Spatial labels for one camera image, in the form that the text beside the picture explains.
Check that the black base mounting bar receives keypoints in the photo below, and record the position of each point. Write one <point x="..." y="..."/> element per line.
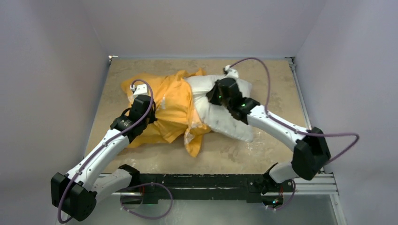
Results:
<point x="251" y="188"/>

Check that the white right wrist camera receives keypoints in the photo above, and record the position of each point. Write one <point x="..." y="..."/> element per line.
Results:
<point x="229" y="71"/>

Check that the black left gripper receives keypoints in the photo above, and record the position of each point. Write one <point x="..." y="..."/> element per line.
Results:
<point x="152" y="117"/>

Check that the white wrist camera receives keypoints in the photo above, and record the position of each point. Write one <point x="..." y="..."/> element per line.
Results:
<point x="229" y="71"/>
<point x="140" y="89"/>

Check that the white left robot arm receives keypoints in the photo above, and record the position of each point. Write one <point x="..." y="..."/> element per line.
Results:
<point x="73" y="193"/>

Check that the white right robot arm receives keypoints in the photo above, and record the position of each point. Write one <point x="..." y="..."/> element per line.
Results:
<point x="309" y="147"/>

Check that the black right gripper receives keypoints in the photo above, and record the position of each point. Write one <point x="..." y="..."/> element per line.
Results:
<point x="226" y="85"/>

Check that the white pillow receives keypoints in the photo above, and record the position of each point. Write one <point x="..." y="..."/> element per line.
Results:
<point x="217" y="117"/>

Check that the orange Mickey Mouse pillowcase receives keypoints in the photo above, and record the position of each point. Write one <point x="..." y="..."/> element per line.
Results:
<point x="175" y="111"/>

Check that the aluminium frame rail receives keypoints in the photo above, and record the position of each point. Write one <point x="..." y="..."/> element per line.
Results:
<point x="323" y="184"/>

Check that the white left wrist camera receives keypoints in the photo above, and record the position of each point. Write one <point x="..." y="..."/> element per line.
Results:
<point x="140" y="89"/>

